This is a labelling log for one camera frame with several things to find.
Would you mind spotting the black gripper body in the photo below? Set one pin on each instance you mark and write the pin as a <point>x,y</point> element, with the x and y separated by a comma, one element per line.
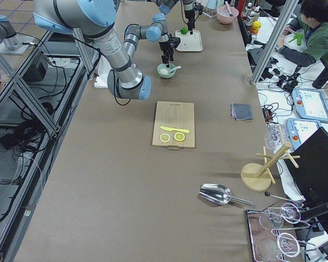
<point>164,47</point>
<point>189,15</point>

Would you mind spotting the white plastic spoon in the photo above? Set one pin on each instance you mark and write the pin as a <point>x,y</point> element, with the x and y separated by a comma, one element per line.
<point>175,69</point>

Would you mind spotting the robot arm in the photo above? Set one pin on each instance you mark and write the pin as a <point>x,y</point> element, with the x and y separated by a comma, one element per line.
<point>96,21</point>
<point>180,5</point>

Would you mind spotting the light green bowl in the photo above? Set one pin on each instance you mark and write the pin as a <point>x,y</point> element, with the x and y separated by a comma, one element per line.
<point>160,66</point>

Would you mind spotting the pink bowl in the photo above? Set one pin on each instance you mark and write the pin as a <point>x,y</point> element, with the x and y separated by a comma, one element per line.
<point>224,17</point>

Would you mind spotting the green lime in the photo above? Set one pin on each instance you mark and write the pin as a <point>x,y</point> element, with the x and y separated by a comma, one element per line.
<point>184,30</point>

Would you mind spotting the beige rabbit tray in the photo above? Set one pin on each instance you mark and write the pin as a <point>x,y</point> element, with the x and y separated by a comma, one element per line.
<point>189,42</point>

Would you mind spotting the bamboo cutting board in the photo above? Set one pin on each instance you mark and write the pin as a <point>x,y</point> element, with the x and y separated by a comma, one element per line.
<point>176,115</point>

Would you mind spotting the yellow plastic knife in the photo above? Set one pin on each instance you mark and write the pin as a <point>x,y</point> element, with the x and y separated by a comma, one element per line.
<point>170,129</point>

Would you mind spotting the thin lemon slice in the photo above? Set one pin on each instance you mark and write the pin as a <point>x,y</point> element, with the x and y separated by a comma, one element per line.
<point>179,136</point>

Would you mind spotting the thick lemon slice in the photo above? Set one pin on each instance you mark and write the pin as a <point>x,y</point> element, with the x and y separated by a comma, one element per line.
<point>164,137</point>

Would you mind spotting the grey folded cloth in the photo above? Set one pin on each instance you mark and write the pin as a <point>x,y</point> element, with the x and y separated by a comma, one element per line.
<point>241,112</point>

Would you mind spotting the seated person green jacket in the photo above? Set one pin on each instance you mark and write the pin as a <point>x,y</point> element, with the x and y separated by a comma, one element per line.
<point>313,20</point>

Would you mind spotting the upper teach pendant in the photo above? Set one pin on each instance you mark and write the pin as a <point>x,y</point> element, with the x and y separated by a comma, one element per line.
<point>310,104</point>

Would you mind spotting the teach pendant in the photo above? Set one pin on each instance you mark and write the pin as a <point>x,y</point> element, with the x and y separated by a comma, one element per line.
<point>300,130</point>
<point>310,104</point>

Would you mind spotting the metal scoop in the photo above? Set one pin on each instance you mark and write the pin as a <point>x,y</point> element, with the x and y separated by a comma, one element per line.
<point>220,194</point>

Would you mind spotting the lower teach pendant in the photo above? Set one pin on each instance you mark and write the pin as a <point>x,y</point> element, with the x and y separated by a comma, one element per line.
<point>300,130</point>

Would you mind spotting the wooden mug tree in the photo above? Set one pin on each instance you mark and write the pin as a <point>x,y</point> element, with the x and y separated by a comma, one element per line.
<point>258,177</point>

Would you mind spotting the black monitor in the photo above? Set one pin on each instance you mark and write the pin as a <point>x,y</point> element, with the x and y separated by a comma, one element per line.
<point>311,177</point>

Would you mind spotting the metal glass rack tray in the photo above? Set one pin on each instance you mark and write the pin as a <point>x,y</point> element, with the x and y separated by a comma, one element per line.
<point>272,233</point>

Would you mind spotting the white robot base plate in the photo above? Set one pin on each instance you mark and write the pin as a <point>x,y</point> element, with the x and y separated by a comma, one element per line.
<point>103,70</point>

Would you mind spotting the aluminium frame post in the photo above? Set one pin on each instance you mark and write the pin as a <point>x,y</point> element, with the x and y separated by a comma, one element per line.
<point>285,14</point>

